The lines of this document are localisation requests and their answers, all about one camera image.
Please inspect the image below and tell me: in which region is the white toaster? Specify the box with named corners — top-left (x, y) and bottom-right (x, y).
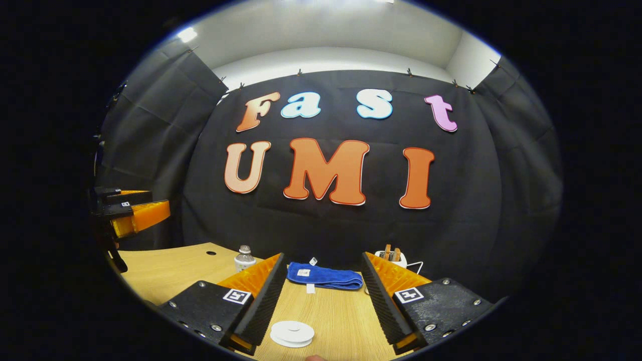
top-left (374, 250), bottom-right (408, 269)

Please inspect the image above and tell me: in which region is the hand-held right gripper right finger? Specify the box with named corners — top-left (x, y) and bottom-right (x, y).
top-left (361, 252), bottom-right (497, 355)

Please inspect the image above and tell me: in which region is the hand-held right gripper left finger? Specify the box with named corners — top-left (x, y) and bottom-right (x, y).
top-left (159, 252), bottom-right (286, 356)

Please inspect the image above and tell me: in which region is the white teacup lid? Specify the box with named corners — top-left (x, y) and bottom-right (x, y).
top-left (271, 321), bottom-right (315, 344)

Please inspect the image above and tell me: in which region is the clear plastic water bottle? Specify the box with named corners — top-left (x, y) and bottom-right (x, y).
top-left (234, 245), bottom-right (257, 273)

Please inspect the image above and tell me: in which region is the blue folded towel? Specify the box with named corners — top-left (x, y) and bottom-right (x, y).
top-left (286, 257), bottom-right (364, 294)

